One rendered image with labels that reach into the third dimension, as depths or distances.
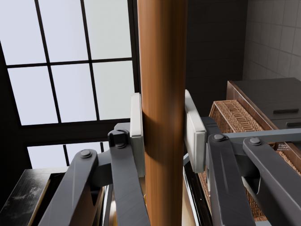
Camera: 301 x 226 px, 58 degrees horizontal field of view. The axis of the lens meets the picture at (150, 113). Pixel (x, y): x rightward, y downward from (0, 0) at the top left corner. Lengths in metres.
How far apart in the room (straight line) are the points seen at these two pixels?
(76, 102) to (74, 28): 0.84
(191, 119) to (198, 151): 0.02
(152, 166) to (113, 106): 3.09
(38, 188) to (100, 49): 1.70
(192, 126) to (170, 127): 0.02
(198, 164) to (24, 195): 1.89
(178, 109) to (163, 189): 0.06
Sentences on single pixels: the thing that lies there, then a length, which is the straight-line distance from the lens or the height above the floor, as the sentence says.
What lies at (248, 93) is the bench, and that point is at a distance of 1.83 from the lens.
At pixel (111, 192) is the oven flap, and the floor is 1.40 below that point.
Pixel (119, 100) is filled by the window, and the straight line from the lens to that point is 3.25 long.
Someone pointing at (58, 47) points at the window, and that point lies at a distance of 3.22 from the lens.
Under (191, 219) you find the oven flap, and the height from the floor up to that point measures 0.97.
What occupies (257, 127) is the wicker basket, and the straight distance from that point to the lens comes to 1.53.
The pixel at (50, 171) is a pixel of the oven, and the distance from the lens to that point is 2.16.
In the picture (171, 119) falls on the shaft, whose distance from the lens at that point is 0.18.
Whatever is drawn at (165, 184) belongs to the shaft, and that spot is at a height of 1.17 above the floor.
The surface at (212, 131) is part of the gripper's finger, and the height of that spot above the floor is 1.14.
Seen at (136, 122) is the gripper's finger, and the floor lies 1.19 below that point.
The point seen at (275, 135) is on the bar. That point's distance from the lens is 1.28.
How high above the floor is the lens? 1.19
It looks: 1 degrees down
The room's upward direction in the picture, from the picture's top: 94 degrees counter-clockwise
